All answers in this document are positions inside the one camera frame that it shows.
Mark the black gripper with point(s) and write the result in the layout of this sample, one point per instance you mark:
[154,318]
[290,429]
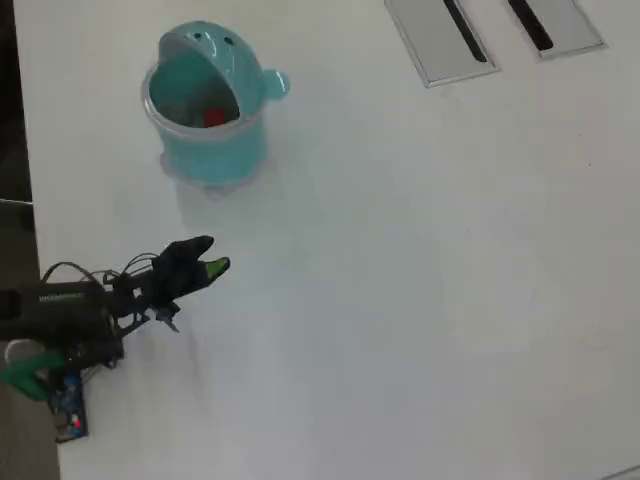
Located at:
[172,280]

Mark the red cube block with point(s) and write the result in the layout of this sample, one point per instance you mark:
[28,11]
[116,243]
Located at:
[215,116]

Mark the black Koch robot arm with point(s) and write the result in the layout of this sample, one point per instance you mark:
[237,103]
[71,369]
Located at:
[65,310]

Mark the teal whale-shaped bin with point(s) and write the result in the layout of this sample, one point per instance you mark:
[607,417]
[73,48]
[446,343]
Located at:
[215,155]

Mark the blue controller circuit board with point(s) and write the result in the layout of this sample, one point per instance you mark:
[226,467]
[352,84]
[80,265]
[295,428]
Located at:
[71,407]

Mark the green table clamp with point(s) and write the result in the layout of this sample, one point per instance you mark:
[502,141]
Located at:
[30,372]

